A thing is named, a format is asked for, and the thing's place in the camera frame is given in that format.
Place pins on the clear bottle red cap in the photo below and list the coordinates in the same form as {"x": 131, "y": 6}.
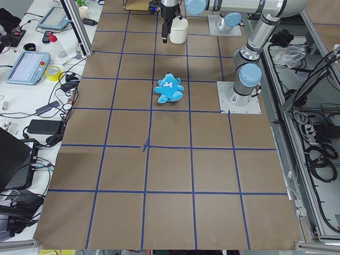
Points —
{"x": 57, "y": 46}

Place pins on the aluminium frame post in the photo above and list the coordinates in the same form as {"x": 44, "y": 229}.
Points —
{"x": 72, "y": 12}

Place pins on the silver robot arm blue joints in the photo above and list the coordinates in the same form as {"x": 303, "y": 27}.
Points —
{"x": 248, "y": 73}

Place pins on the blue teach pendant tablet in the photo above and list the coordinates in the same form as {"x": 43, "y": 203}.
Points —
{"x": 29, "y": 68}

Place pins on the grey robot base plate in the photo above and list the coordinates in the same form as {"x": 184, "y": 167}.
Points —
{"x": 233, "y": 103}

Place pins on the white cylindrical trash can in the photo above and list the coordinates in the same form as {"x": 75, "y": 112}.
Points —
{"x": 179, "y": 29}

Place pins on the black mobile phone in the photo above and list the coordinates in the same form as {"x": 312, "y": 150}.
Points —
{"x": 46, "y": 36}

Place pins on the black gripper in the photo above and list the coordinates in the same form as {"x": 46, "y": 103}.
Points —
{"x": 169, "y": 12}

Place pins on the white paper cup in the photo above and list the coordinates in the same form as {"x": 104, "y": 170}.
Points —
{"x": 84, "y": 12}

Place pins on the yellow tape roll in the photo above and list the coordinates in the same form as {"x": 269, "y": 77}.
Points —
{"x": 53, "y": 73}

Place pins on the black laptop computer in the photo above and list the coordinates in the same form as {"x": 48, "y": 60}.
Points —
{"x": 17, "y": 159}

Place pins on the crumpled white cloth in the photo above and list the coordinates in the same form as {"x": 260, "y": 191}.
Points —
{"x": 290, "y": 56}

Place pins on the black power adapter brick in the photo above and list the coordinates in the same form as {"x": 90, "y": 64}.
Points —
{"x": 44, "y": 127}

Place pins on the blue plush teddy bear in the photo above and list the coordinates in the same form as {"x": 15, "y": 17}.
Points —
{"x": 169, "y": 89}

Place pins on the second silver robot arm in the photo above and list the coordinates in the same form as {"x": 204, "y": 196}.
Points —
{"x": 156, "y": 6}

